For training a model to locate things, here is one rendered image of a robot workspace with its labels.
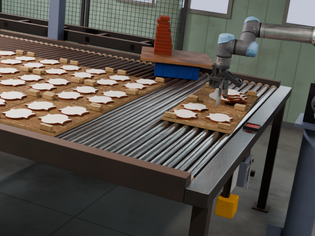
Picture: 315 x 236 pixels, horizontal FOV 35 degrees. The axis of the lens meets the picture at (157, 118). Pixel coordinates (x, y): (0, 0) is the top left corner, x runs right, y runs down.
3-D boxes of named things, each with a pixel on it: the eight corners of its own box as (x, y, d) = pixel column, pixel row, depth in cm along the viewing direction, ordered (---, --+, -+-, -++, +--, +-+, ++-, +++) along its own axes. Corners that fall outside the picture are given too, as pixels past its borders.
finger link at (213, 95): (207, 105, 249) (212, 88, 251) (218, 107, 247) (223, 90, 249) (206, 103, 246) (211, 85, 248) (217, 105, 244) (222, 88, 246)
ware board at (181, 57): (206, 55, 380) (207, 53, 379) (214, 68, 332) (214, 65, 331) (142, 48, 378) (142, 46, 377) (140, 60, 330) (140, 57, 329)
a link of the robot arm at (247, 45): (260, 33, 240) (237, 30, 242) (256, 51, 235) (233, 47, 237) (259, 43, 247) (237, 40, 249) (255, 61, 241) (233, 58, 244)
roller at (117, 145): (229, 83, 364) (230, 76, 362) (101, 167, 189) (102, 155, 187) (222, 82, 365) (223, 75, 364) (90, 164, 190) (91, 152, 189)
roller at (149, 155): (249, 86, 359) (250, 80, 357) (137, 177, 184) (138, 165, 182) (243, 85, 360) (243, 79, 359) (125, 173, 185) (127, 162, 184)
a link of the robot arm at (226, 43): (235, 37, 237) (217, 34, 239) (232, 59, 241) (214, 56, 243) (237, 33, 244) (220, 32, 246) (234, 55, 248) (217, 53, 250)
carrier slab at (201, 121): (246, 114, 269) (246, 111, 268) (231, 134, 231) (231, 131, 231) (184, 102, 279) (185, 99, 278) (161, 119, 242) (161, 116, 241)
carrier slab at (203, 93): (258, 98, 307) (258, 96, 306) (246, 114, 269) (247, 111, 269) (203, 88, 317) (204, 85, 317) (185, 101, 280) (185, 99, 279)
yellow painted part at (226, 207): (236, 211, 223) (245, 163, 216) (231, 219, 215) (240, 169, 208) (219, 206, 225) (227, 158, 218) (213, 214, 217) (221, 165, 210)
